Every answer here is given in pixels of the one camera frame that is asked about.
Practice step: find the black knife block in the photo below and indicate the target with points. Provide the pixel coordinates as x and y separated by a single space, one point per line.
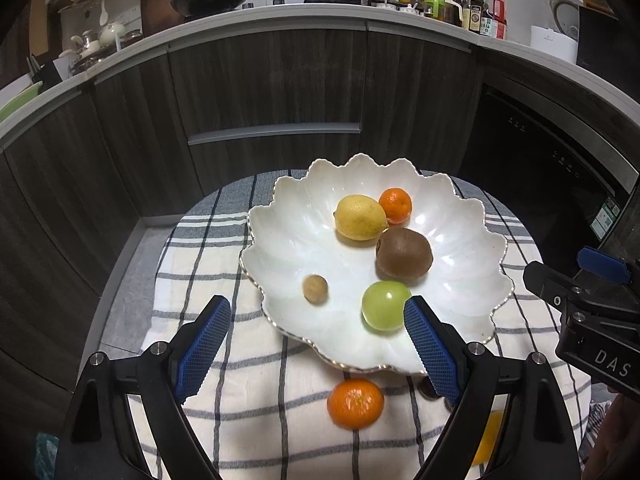
47 72

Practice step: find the green lidded container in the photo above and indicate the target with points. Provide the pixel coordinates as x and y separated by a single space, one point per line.
435 7

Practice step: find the brown kiwi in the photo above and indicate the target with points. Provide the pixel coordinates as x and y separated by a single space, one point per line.
404 254

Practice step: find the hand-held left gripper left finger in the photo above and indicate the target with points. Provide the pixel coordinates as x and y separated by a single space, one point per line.
202 350

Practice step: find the yellow lemon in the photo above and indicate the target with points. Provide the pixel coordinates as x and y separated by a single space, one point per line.
360 217

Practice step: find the brown lidded jar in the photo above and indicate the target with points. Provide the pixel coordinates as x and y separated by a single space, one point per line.
134 37

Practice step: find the dark wood kitchen cabinets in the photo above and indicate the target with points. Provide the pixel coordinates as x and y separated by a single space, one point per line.
270 90

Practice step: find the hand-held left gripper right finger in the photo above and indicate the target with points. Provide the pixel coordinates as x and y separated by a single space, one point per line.
432 350

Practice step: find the white box appliance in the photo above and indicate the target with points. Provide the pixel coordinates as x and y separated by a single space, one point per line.
552 42

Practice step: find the dark wooden cutting board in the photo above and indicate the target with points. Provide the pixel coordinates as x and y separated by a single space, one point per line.
157 5

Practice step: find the green plastic basin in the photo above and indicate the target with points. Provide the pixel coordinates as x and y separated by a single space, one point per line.
20 102

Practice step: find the dark soy sauce bottle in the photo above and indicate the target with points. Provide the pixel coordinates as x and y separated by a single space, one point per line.
473 12

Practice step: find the orange mandarin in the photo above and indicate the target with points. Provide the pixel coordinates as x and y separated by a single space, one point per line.
355 403
395 205

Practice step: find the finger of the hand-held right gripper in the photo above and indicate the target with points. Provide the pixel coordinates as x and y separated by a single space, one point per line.
602 264
550 282

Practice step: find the white teapot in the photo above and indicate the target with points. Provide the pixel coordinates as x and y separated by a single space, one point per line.
112 34

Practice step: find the green grape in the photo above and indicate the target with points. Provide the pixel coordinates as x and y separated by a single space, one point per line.
385 306

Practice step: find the white electric kettle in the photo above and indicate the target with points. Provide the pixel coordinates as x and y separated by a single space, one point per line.
565 15

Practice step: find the white checked tablecloth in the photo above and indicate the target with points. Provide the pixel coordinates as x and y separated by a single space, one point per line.
250 410

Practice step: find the dark red cherry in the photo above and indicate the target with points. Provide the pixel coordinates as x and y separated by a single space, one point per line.
426 391

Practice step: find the red label oil bottle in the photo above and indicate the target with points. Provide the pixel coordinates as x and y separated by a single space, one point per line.
495 15

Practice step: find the small brown longan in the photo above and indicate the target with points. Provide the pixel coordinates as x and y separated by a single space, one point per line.
315 289

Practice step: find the small yellow-orange citrus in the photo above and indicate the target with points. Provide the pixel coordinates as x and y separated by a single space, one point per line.
487 435

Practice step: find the black microwave oven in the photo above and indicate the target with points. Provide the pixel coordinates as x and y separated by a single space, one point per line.
607 45

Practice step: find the red capped sauce jar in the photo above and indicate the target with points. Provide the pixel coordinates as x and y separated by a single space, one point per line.
454 5

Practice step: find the person's right forearm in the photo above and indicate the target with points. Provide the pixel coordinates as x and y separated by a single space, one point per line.
617 435

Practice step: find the white scalloped bowl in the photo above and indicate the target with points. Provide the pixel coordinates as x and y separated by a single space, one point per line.
300 240

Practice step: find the white hanging spatula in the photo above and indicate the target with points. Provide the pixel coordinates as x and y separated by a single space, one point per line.
103 12

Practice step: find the black built-in dishwasher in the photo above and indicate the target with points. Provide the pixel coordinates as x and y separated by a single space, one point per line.
530 170

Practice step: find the black gas stove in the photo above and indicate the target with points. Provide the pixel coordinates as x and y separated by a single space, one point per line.
320 1

